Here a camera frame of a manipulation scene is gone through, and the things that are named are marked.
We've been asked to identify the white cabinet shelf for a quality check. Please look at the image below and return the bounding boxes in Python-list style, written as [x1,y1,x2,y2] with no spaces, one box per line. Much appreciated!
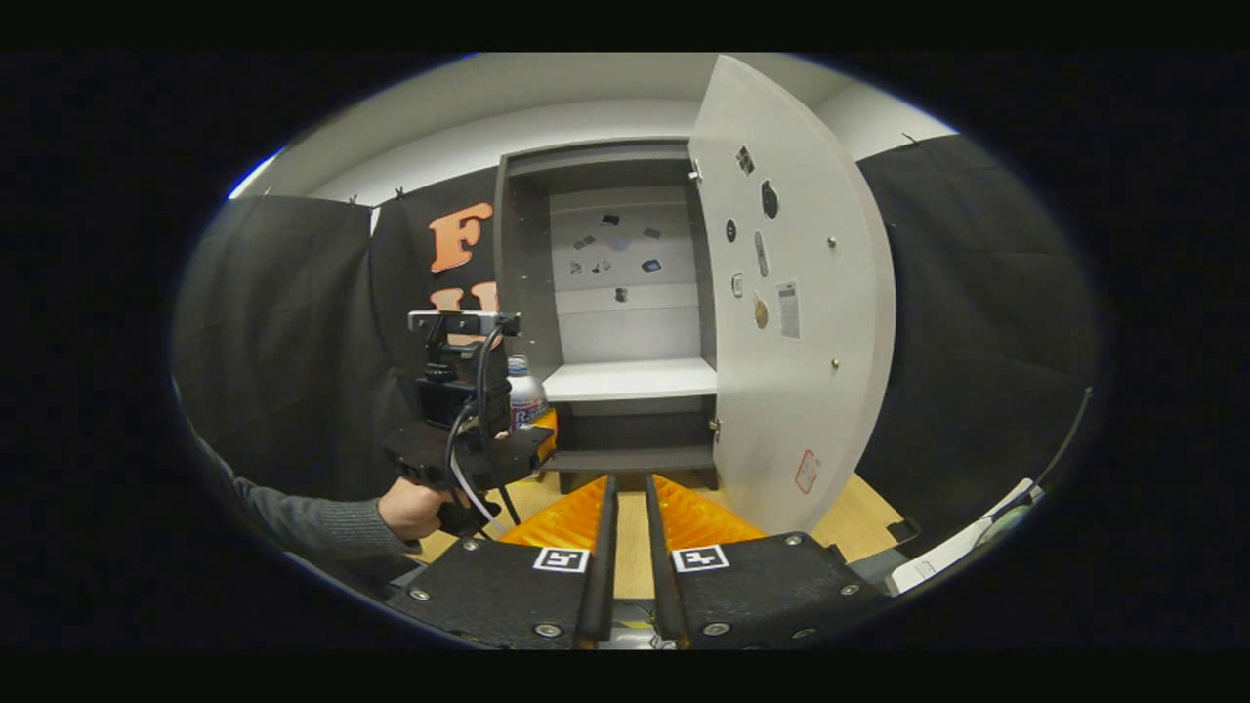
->
[542,357,719,403]

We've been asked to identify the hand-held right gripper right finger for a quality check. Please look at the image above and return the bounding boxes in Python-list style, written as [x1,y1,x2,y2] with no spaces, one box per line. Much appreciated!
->
[645,474,895,650]

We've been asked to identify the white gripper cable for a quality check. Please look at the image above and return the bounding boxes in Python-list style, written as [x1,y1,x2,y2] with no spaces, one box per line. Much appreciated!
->
[451,459,509,536]

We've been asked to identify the grey round object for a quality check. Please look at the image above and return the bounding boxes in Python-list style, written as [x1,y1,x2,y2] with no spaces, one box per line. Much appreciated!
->
[977,503,1031,548]

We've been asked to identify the light grey cabinet door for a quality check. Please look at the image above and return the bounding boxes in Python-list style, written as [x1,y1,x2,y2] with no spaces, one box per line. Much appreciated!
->
[688,54,897,536]

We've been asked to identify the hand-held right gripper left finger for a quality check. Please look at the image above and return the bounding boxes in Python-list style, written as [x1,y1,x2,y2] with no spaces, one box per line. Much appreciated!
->
[386,474,618,650]

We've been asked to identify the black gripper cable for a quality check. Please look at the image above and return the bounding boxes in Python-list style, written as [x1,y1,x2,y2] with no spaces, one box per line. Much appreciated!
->
[444,327,523,528]

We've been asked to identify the long ceiling light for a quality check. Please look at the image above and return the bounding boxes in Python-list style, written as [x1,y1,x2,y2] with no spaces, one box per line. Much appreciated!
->
[229,146,289,199]

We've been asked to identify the clear plastic bottle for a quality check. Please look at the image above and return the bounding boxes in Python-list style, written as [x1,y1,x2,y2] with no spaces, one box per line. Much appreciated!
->
[506,355,550,433]

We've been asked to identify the black backdrop cloth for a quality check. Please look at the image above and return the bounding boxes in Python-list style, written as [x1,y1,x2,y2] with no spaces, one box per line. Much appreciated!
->
[171,135,1100,577]

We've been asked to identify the white flat object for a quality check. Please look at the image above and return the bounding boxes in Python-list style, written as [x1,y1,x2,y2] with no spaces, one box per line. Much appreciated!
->
[887,478,1036,595]

